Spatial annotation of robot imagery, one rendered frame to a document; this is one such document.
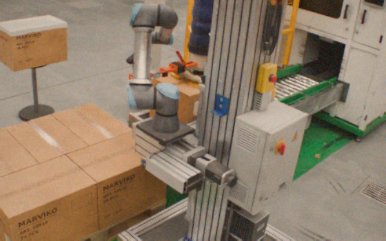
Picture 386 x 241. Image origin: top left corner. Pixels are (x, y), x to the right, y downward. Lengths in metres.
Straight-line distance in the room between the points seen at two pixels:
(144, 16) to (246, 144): 0.80
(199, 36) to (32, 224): 1.66
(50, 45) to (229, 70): 2.59
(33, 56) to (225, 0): 2.63
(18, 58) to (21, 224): 2.06
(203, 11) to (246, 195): 1.37
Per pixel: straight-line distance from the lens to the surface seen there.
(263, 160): 1.96
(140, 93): 2.09
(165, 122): 2.15
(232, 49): 1.96
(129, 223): 3.13
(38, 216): 2.53
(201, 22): 2.95
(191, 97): 2.86
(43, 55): 4.27
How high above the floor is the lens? 2.09
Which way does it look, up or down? 26 degrees down
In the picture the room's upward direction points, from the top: 6 degrees clockwise
